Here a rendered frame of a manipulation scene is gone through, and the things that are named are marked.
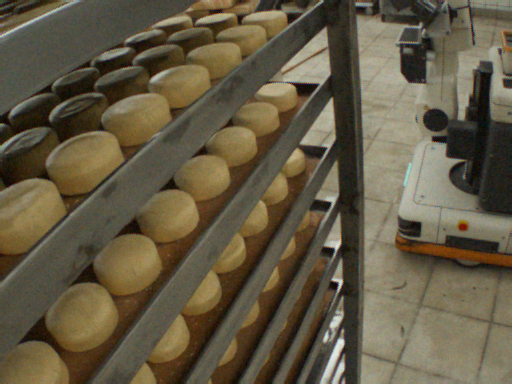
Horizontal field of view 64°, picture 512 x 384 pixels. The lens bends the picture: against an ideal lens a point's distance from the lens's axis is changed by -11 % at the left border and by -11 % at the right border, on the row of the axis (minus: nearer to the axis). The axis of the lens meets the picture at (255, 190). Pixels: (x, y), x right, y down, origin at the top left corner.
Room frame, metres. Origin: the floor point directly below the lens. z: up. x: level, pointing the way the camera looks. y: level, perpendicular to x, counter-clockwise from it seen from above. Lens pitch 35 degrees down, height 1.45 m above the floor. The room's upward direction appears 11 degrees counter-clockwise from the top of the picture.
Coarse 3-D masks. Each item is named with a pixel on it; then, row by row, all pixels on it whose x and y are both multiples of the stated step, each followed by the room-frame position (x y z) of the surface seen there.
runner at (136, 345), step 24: (312, 96) 0.45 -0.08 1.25; (312, 120) 0.44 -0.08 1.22; (288, 144) 0.38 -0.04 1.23; (264, 168) 0.34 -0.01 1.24; (240, 192) 0.30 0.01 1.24; (264, 192) 0.33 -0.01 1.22; (216, 216) 0.27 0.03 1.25; (240, 216) 0.29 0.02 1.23; (216, 240) 0.26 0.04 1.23; (192, 264) 0.23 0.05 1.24; (168, 288) 0.21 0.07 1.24; (192, 288) 0.22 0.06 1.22; (144, 312) 0.19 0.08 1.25; (168, 312) 0.20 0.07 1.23; (144, 336) 0.18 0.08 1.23; (120, 360) 0.16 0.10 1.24; (144, 360) 0.17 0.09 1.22
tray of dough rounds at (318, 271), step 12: (324, 252) 0.52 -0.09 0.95; (324, 264) 0.49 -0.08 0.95; (312, 276) 0.47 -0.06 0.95; (312, 288) 0.45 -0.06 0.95; (300, 300) 0.43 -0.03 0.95; (312, 300) 0.42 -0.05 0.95; (300, 312) 0.41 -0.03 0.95; (288, 324) 0.39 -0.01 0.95; (300, 324) 0.38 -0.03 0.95; (288, 336) 0.37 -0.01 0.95; (276, 348) 0.35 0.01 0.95; (288, 348) 0.35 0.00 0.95; (276, 360) 0.33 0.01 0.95; (264, 372) 0.32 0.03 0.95; (276, 372) 0.31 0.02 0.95
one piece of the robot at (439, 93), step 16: (448, 0) 1.44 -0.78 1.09; (464, 0) 1.41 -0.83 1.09; (464, 16) 1.41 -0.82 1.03; (464, 32) 1.46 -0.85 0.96; (432, 48) 1.52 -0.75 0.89; (448, 48) 1.49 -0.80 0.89; (464, 48) 1.46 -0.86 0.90; (432, 64) 1.66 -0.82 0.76; (448, 64) 1.50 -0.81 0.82; (432, 80) 1.50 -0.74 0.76; (448, 80) 1.46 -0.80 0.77; (432, 96) 1.49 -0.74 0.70; (448, 96) 1.46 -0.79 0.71; (432, 112) 1.49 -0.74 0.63; (448, 112) 1.46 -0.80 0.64; (432, 128) 1.48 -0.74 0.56
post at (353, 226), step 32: (352, 0) 0.50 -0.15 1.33; (352, 32) 0.49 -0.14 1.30; (352, 64) 0.49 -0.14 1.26; (352, 96) 0.49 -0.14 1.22; (352, 128) 0.49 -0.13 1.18; (352, 160) 0.49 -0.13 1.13; (352, 192) 0.49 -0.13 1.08; (352, 224) 0.49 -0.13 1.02; (352, 256) 0.49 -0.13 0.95; (352, 288) 0.49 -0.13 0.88; (352, 320) 0.49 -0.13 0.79; (352, 352) 0.49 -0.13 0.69
